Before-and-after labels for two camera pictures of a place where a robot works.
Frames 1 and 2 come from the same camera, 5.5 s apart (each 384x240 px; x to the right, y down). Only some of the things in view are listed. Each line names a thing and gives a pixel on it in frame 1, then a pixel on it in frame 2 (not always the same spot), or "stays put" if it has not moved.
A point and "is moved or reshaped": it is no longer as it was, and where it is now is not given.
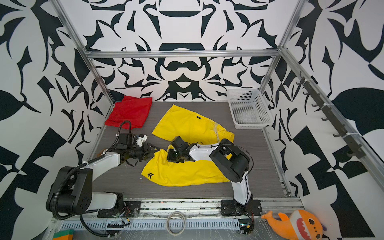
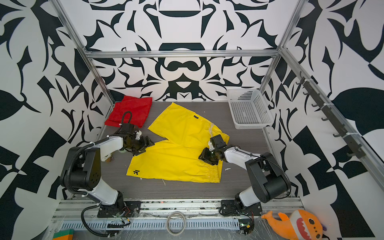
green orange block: (67, 234) stays put
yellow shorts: (193, 129) is moved or reshaped
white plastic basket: (249, 109) stays put
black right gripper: (171, 157) → (206, 157)
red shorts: (133, 109) stays put
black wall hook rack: (358, 150) stays put
